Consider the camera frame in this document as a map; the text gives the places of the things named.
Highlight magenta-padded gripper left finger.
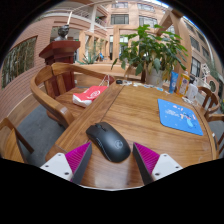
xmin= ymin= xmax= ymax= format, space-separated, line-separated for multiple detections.
xmin=39 ymin=141 xmax=93 ymax=185

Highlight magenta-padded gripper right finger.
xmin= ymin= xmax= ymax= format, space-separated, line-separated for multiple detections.
xmin=132 ymin=141 xmax=184 ymax=186

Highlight black computer mouse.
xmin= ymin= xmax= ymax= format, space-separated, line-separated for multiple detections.
xmin=85 ymin=121 xmax=132 ymax=164

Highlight blue printed mouse pad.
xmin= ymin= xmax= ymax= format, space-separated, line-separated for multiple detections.
xmin=157 ymin=98 xmax=205 ymax=137

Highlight wooden armchair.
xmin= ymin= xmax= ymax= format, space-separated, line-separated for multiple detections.
xmin=29 ymin=62 xmax=116 ymax=129
xmin=196 ymin=85 xmax=222 ymax=118
xmin=123 ymin=64 xmax=148 ymax=83
xmin=206 ymin=113 xmax=224 ymax=159
xmin=0 ymin=117 xmax=35 ymax=164

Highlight small white plastic case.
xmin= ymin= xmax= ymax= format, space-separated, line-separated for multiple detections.
xmin=182 ymin=96 xmax=195 ymax=105

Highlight red and white bag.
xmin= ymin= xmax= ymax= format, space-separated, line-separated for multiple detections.
xmin=72 ymin=74 xmax=111 ymax=108

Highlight white pump bottle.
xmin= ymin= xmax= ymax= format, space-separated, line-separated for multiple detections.
xmin=185 ymin=76 xmax=200 ymax=101

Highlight blue squeeze tube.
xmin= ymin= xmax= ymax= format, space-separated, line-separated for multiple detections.
xmin=168 ymin=70 xmax=179 ymax=95

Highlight white sculpture on plinth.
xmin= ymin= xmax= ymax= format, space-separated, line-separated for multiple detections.
xmin=199 ymin=63 xmax=212 ymax=88

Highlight long wooden planter box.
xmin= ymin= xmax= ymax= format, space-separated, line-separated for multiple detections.
xmin=74 ymin=61 xmax=134 ymax=81

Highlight agave plant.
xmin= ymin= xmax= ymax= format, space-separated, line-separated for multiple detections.
xmin=79 ymin=51 xmax=101 ymax=65

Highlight green potted plant white pot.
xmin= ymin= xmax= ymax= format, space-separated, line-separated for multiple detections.
xmin=111 ymin=23 xmax=189 ymax=88

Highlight dark bust statue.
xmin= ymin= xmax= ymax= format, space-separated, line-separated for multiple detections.
xmin=53 ymin=24 xmax=71 ymax=42

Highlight dark red wooden pedestal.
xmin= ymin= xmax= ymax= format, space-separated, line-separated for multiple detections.
xmin=38 ymin=40 xmax=81 ymax=98

